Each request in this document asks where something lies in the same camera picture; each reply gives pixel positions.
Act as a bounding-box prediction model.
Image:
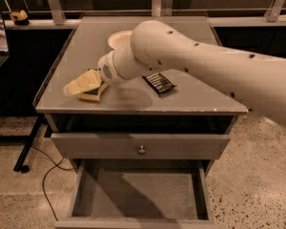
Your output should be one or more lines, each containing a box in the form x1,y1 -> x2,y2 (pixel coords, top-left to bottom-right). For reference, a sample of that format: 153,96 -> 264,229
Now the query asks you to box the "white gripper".
63,51 -> 130,96

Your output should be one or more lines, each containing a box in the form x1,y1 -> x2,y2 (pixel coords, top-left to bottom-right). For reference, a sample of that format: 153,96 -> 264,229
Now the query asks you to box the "green and yellow sponge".
76,80 -> 108,102

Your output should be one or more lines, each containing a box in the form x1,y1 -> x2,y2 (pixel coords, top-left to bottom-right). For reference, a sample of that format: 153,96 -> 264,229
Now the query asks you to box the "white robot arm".
63,20 -> 286,126

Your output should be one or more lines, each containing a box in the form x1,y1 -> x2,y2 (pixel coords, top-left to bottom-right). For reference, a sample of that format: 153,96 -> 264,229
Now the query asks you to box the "grey top drawer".
51,133 -> 230,160

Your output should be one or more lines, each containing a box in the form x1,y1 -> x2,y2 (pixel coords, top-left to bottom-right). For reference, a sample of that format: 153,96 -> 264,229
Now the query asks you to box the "round metal drawer knob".
137,145 -> 146,155

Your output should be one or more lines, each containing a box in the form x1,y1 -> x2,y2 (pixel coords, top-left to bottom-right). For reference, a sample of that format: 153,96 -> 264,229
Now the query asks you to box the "grey drawer cabinet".
32,15 -> 250,229

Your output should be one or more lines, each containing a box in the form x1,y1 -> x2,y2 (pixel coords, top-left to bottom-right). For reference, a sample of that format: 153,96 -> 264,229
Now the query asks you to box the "grey open middle drawer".
55,159 -> 216,229

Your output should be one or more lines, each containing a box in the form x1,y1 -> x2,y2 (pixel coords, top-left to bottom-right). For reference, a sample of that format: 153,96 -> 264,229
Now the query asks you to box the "white paper bowl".
108,31 -> 133,50

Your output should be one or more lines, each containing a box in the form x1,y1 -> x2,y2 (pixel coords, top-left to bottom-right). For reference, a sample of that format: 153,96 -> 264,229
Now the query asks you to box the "black snack bar wrapper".
143,73 -> 175,96

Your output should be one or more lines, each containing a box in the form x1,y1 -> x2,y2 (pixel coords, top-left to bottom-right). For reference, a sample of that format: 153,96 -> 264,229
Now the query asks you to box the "yellow and black tape dispenser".
10,10 -> 30,25

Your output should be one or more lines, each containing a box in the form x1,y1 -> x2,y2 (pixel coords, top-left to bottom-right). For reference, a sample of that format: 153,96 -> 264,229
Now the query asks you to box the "metal window railing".
0,0 -> 286,28

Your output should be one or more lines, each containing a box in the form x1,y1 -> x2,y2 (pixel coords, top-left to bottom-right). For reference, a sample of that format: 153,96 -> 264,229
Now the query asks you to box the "black table leg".
13,114 -> 44,172

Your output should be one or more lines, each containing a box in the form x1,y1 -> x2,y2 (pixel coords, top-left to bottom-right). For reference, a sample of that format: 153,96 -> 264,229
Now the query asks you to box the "black floor cable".
0,126 -> 74,221

